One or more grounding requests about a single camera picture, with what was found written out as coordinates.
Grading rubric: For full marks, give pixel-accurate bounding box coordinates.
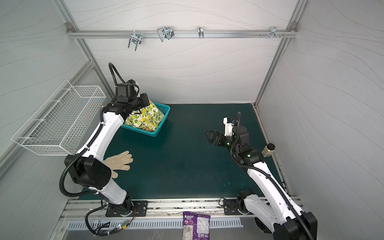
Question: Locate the aluminium front rail frame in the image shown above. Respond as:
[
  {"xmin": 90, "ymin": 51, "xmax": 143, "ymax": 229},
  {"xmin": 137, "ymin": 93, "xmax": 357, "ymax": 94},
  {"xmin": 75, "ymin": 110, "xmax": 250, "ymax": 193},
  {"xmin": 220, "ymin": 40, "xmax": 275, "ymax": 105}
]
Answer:
[{"xmin": 60, "ymin": 198, "xmax": 226, "ymax": 221}]

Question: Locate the tan bottle black cap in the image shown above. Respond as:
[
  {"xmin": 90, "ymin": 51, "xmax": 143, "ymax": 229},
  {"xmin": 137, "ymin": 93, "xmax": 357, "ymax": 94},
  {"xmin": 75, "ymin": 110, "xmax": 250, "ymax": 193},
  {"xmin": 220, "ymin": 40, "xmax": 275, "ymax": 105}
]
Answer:
[{"xmin": 262, "ymin": 143, "xmax": 276, "ymax": 158}]

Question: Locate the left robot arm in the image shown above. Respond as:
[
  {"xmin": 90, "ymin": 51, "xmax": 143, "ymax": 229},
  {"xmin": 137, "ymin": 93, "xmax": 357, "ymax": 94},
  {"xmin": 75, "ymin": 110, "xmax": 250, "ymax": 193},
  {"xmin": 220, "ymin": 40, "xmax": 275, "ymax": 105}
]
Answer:
[{"xmin": 59, "ymin": 94, "xmax": 150, "ymax": 216}]

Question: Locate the metal u-bolt clamp middle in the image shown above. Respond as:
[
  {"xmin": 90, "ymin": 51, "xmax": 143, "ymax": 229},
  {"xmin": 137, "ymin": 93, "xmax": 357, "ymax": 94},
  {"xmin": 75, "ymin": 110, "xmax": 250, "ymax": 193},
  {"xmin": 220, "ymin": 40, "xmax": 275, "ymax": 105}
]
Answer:
[{"xmin": 157, "ymin": 26, "xmax": 175, "ymax": 42}]

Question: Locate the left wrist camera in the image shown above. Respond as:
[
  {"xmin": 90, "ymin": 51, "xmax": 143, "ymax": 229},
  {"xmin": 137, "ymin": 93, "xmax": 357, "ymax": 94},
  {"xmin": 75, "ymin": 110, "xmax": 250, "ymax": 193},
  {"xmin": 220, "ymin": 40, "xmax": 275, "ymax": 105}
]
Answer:
[{"xmin": 117, "ymin": 80, "xmax": 140, "ymax": 103}]

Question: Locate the metal u-bolt clamp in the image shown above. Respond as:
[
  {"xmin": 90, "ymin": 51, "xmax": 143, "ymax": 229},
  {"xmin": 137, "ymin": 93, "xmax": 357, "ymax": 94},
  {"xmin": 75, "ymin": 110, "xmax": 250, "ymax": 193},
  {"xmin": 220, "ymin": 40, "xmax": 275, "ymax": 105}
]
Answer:
[
  {"xmin": 128, "ymin": 33, "xmax": 142, "ymax": 51},
  {"xmin": 157, "ymin": 26, "xmax": 175, "ymax": 42}
]

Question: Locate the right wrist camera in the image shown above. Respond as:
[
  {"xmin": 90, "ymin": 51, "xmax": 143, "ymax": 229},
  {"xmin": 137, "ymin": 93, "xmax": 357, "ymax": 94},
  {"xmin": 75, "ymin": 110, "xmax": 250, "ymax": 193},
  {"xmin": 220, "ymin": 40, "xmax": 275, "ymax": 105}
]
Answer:
[{"xmin": 223, "ymin": 117, "xmax": 235, "ymax": 137}]

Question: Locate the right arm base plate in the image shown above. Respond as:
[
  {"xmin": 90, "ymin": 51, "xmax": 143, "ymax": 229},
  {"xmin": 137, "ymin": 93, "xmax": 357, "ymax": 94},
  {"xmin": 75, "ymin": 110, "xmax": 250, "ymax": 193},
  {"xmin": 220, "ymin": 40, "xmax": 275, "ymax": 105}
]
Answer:
[{"xmin": 219, "ymin": 198, "xmax": 250, "ymax": 216}]

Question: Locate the green table mat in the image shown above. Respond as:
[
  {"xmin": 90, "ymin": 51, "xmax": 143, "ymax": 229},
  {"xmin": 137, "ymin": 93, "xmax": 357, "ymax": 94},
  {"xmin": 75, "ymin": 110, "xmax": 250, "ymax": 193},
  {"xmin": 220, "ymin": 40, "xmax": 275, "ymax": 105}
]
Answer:
[{"xmin": 78, "ymin": 103, "xmax": 287, "ymax": 201}]

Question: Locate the left base cable bundle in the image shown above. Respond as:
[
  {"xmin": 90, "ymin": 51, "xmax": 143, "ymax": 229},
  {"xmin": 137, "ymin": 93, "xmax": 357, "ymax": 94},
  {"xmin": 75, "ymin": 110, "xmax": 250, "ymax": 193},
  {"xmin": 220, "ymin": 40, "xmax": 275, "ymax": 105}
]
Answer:
[{"xmin": 84, "ymin": 203, "xmax": 137, "ymax": 238}]

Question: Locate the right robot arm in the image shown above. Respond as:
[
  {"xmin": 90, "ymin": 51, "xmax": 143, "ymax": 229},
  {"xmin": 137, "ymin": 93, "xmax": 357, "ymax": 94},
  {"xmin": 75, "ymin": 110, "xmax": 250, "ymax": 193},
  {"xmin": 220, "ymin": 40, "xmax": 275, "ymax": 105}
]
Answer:
[{"xmin": 206, "ymin": 126, "xmax": 318, "ymax": 240}]

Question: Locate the metal u-bolt clamp left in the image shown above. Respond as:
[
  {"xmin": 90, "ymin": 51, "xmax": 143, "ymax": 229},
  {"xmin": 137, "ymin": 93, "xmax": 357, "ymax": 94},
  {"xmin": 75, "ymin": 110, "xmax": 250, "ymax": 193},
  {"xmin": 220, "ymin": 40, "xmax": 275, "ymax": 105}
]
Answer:
[{"xmin": 128, "ymin": 33, "xmax": 142, "ymax": 51}]

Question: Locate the white wire basket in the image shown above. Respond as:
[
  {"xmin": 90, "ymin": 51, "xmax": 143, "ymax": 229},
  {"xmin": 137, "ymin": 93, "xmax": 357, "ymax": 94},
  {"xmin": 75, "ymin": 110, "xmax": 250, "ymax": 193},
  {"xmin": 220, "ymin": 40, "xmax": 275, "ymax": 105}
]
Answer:
[{"xmin": 11, "ymin": 80, "xmax": 107, "ymax": 156}]

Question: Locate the small metal hook clamp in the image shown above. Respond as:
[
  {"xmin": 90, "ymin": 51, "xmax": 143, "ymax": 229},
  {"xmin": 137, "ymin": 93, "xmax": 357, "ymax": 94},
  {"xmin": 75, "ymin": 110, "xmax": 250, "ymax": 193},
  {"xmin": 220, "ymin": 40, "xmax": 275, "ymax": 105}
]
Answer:
[{"xmin": 198, "ymin": 27, "xmax": 204, "ymax": 39}]

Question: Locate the purple snack bag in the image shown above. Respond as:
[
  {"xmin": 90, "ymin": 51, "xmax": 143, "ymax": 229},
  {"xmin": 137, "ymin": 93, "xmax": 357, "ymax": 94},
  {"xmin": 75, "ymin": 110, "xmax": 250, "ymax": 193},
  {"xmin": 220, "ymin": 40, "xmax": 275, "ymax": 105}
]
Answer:
[{"xmin": 182, "ymin": 212, "xmax": 211, "ymax": 240}]

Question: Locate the aluminium crossbar rail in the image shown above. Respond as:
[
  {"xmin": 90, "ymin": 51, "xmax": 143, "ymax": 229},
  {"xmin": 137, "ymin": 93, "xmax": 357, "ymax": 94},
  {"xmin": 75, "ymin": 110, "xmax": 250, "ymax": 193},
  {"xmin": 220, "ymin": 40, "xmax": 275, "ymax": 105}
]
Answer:
[{"xmin": 67, "ymin": 29, "xmax": 299, "ymax": 39}]

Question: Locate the beige knit glove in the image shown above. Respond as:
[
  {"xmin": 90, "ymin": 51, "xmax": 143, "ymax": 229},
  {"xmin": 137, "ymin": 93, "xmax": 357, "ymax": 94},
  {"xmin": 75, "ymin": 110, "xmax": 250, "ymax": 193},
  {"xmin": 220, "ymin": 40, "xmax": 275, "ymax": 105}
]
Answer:
[{"xmin": 103, "ymin": 151, "xmax": 134, "ymax": 179}]

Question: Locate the teal plastic basket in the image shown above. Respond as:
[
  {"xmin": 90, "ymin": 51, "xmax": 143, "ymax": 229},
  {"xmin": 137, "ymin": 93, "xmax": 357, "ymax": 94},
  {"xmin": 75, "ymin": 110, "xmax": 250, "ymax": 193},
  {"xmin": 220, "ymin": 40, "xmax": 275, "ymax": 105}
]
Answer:
[{"xmin": 121, "ymin": 101, "xmax": 171, "ymax": 137}]

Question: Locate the lemon print skirt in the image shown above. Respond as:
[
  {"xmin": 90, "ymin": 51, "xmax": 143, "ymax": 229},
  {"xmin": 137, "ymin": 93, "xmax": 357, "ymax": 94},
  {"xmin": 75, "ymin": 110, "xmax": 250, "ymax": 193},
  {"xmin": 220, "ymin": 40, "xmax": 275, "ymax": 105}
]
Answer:
[{"xmin": 124, "ymin": 101, "xmax": 165, "ymax": 132}]

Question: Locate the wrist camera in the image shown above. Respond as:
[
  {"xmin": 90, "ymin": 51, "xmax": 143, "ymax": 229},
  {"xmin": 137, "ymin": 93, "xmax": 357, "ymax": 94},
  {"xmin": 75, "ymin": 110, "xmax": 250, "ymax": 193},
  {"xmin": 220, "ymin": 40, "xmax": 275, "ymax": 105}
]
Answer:
[
  {"xmin": 223, "ymin": 117, "xmax": 235, "ymax": 137},
  {"xmin": 117, "ymin": 80, "xmax": 140, "ymax": 103}
]

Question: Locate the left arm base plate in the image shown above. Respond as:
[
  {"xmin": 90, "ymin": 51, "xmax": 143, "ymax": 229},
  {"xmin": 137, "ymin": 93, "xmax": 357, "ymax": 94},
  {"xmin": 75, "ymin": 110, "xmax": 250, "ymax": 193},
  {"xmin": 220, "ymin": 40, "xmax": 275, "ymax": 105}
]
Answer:
[{"xmin": 106, "ymin": 200, "xmax": 148, "ymax": 218}]

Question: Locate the metal bracket right end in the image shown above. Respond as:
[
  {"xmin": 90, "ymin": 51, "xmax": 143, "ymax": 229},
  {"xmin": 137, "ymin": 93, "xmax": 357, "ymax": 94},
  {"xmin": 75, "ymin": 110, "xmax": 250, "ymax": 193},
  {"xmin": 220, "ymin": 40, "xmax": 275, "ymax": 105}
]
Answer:
[{"xmin": 260, "ymin": 27, "xmax": 286, "ymax": 39}]

